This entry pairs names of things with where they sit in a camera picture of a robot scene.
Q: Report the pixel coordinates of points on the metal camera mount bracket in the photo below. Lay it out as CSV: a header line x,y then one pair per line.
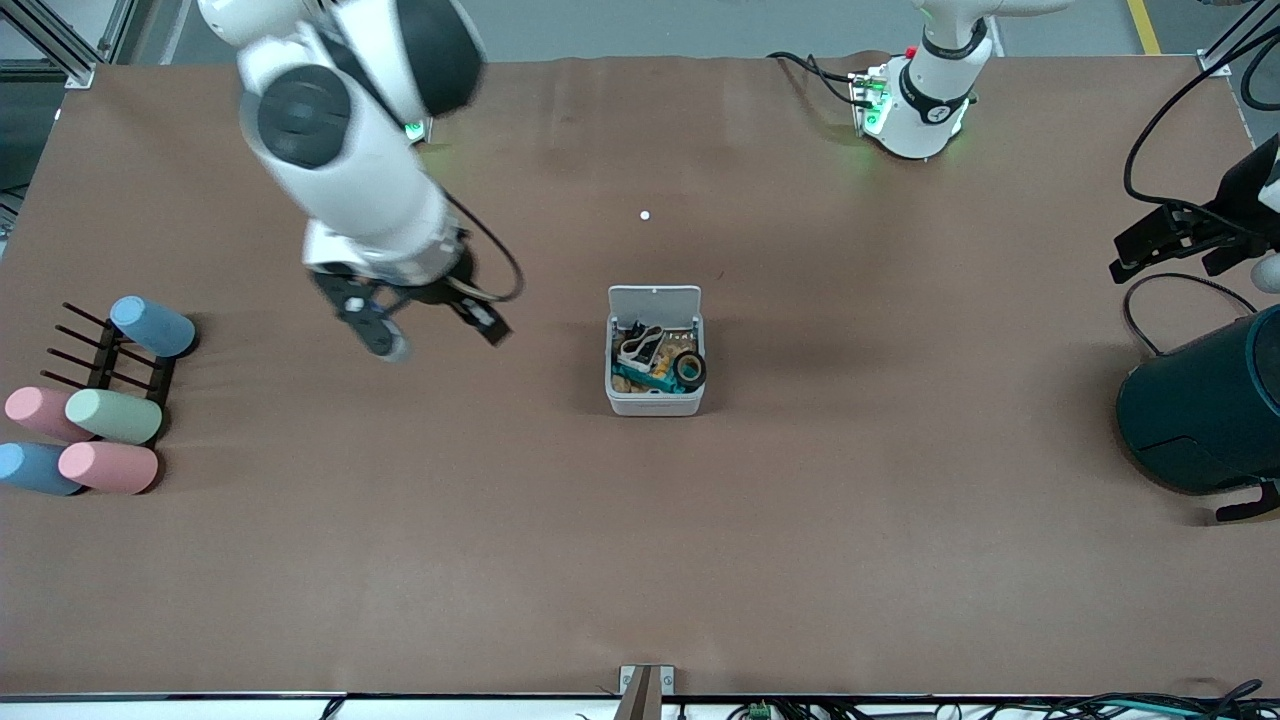
x,y
645,690

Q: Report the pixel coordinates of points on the black tape roll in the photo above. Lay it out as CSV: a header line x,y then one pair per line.
x,y
682,370

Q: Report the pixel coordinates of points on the black bin foot pedal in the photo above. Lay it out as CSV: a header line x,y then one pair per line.
x,y
1250,505

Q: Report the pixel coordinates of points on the pink plastic cup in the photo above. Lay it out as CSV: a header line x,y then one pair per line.
x,y
35,410
108,467

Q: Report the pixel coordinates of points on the green terminal connector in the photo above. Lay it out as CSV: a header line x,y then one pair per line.
x,y
761,711

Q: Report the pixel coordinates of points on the light blue plastic cup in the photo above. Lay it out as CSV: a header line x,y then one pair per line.
x,y
152,326
35,468

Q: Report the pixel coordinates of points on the black cup drying rack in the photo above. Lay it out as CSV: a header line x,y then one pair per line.
x,y
105,365

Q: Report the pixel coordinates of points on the small white lidded bin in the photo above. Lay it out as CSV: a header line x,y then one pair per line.
x,y
655,403

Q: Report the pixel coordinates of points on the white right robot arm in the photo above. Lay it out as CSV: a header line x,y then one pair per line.
x,y
350,180

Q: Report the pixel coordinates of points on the yellow printed snack wrapper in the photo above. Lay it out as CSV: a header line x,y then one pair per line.
x,y
682,340

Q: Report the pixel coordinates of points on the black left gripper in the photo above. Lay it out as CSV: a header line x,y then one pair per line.
x,y
1243,197

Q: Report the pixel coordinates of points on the mint green plastic cup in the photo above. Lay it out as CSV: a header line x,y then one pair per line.
x,y
112,416

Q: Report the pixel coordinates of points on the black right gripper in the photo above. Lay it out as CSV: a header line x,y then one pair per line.
x,y
437,291

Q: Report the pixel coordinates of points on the teal snack wrapper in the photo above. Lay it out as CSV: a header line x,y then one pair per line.
x,y
640,380

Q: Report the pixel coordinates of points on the aluminium frame profile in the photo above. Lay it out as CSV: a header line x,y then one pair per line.
x,y
1215,58
55,45

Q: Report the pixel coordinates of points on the brown table cover sheet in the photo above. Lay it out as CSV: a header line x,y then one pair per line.
x,y
640,550

